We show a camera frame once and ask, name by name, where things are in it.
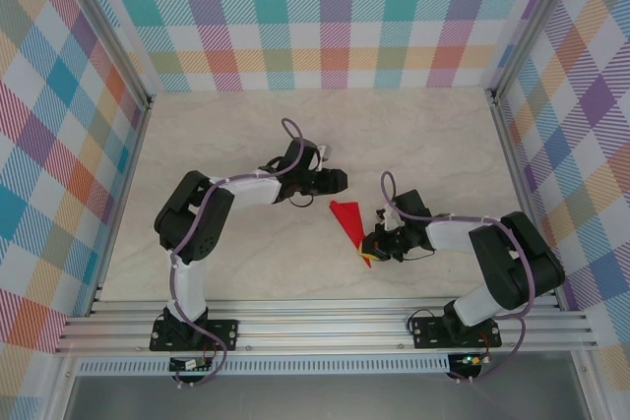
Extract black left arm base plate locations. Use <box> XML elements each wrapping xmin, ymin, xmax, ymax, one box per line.
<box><xmin>150</xmin><ymin>319</ymin><xmax>240</xmax><ymax>352</ymax></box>

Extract perforated metal cable tray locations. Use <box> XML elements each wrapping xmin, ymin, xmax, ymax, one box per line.
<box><xmin>76</xmin><ymin>358</ymin><xmax>452</xmax><ymax>376</ymax></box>

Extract aluminium side rail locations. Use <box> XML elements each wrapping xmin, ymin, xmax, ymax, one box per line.
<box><xmin>88</xmin><ymin>94</ymin><xmax>155</xmax><ymax>318</ymax></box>
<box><xmin>489</xmin><ymin>92</ymin><xmax>563</xmax><ymax>311</ymax></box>

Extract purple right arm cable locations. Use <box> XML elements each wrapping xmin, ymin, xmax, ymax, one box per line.
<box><xmin>380</xmin><ymin>171</ymin><xmax>538</xmax><ymax>385</ymax></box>

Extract thin black right gripper cable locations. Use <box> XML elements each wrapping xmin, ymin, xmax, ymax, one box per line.
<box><xmin>399</xmin><ymin>247</ymin><xmax>437</xmax><ymax>265</ymax></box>

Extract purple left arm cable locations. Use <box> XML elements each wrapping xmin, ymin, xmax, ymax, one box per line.
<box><xmin>168</xmin><ymin>117</ymin><xmax>326</xmax><ymax>390</ymax></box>

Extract aluminium mounting rail beam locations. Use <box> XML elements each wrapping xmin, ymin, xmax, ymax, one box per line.
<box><xmin>54</xmin><ymin>296</ymin><xmax>599</xmax><ymax>356</ymax></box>

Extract aluminium corner post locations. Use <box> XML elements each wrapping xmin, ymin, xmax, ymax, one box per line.
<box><xmin>484</xmin><ymin>0</ymin><xmax>587</xmax><ymax>101</ymax></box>
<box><xmin>48</xmin><ymin>0</ymin><xmax>154</xmax><ymax>111</ymax></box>

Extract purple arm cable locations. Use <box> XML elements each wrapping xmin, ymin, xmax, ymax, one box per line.
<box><xmin>380</xmin><ymin>171</ymin><xmax>538</xmax><ymax>385</ymax></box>
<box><xmin>168</xmin><ymin>117</ymin><xmax>326</xmax><ymax>390</ymax></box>

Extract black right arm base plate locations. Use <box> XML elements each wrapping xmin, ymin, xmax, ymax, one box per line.
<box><xmin>409</xmin><ymin>314</ymin><xmax>502</xmax><ymax>350</ymax></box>

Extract red cloth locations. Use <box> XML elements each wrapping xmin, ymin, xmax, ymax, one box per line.
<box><xmin>328</xmin><ymin>200</ymin><xmax>375</xmax><ymax>270</ymax></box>

